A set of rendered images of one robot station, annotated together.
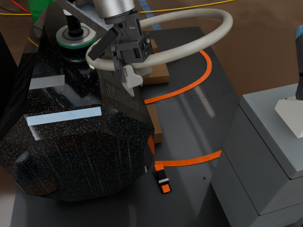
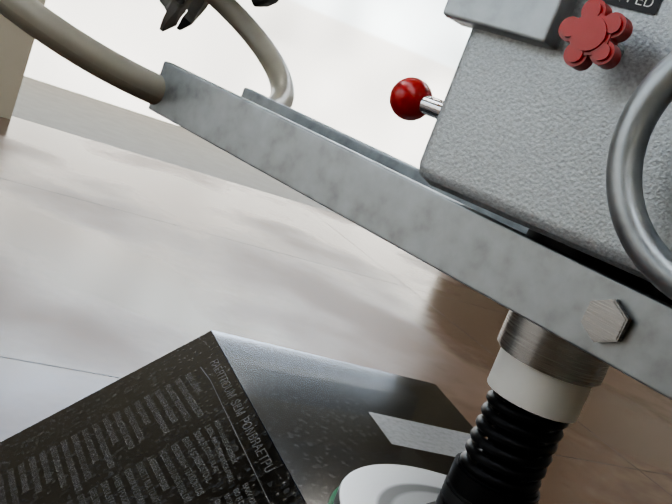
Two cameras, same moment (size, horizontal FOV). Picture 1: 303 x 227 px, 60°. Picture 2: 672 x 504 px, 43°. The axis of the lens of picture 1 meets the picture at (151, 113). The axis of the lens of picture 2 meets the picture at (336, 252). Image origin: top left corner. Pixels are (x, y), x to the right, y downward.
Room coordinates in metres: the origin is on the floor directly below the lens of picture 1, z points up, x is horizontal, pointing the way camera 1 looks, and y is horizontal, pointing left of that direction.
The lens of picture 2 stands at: (1.83, 0.12, 1.17)
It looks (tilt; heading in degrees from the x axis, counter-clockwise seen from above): 10 degrees down; 168
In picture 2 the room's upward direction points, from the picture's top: 21 degrees clockwise
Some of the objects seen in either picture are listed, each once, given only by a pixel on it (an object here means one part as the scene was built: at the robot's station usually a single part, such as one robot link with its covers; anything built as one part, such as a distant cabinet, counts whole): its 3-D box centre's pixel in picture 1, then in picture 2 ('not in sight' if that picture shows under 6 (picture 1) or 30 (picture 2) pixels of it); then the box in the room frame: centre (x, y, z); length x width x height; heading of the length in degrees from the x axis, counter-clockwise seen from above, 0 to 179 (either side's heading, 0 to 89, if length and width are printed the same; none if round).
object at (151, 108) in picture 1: (150, 123); not in sight; (1.29, 0.01, 0.07); 0.30 x 0.12 x 0.12; 11
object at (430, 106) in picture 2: not in sight; (433, 107); (1.22, 0.27, 1.18); 0.08 x 0.03 x 0.03; 41
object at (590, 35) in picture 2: not in sight; (601, 42); (1.36, 0.32, 1.24); 0.04 x 0.04 x 0.04; 41
